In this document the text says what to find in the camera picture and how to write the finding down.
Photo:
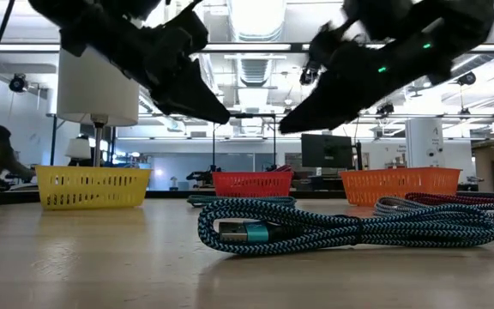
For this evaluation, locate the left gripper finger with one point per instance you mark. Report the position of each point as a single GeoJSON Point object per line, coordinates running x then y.
{"type": "Point", "coordinates": [191, 98]}

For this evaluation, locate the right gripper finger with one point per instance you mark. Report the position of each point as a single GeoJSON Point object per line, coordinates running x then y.
{"type": "Point", "coordinates": [333, 105]}

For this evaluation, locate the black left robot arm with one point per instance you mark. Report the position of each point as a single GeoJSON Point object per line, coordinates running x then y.
{"type": "Point", "coordinates": [101, 8]}

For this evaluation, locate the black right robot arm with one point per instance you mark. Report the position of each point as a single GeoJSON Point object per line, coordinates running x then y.
{"type": "Point", "coordinates": [465, 17]}

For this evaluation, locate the black computer monitor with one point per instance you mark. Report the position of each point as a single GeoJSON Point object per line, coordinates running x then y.
{"type": "Point", "coordinates": [326, 150]}

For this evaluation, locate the white cylindrical table lamp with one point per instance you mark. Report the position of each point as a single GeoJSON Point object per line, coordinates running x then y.
{"type": "Point", "coordinates": [97, 94]}

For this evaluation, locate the white round pillar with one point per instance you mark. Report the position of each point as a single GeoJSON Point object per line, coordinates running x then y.
{"type": "Point", "coordinates": [425, 141]}

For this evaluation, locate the red plastic basket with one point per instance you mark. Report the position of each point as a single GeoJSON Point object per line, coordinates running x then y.
{"type": "Point", "coordinates": [251, 184]}

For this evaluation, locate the orange plastic basket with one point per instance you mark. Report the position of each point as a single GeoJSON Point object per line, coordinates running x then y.
{"type": "Point", "coordinates": [401, 184]}

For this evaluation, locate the small background lamp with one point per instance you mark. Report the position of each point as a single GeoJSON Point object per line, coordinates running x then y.
{"type": "Point", "coordinates": [78, 148]}

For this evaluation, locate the yellow plastic basket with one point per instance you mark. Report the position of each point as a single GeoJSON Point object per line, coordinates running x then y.
{"type": "Point", "coordinates": [92, 189]}

